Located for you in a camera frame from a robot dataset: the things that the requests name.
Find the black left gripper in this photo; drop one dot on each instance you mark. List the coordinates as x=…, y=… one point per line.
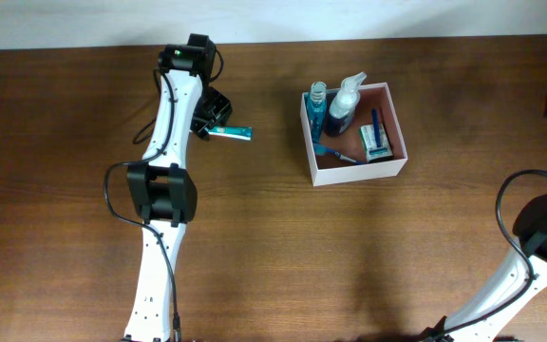
x=224, y=110

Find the green red toothpaste tube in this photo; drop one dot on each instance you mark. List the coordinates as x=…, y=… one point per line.
x=232, y=132

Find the green mouthwash bottle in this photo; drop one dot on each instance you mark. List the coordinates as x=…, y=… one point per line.
x=316, y=105

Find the blue white toothbrush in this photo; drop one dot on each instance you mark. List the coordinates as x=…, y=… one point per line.
x=322, y=150

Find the blue foam soap dispenser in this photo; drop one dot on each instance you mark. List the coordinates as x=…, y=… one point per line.
x=343, y=105

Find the blue disposable razor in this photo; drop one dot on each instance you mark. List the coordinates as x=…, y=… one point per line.
x=377, y=148

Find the green white soap bar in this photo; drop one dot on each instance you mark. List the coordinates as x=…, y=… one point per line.
x=363, y=132

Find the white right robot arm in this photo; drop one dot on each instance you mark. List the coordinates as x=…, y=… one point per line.
x=520, y=277

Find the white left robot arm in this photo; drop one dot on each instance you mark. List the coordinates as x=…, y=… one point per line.
x=163, y=193

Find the pink cardboard box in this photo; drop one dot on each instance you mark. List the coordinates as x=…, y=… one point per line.
x=329, y=169

